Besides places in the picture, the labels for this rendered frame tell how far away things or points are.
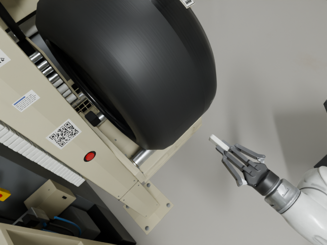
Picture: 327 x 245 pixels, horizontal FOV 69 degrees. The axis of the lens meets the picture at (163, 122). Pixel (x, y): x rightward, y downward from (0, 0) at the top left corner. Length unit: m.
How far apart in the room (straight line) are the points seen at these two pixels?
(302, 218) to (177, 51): 0.54
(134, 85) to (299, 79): 1.97
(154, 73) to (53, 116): 0.28
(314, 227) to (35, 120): 0.75
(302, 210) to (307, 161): 1.23
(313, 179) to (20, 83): 0.83
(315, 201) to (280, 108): 1.42
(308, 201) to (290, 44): 2.01
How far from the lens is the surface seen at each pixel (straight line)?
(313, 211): 0.79
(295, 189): 0.79
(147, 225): 1.80
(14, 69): 0.56
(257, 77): 2.31
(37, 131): 0.66
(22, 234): 0.71
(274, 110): 2.13
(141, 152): 0.93
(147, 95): 0.55
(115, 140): 1.12
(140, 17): 0.57
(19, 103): 0.60
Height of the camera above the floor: 1.75
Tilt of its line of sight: 58 degrees down
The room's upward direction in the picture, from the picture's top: 19 degrees counter-clockwise
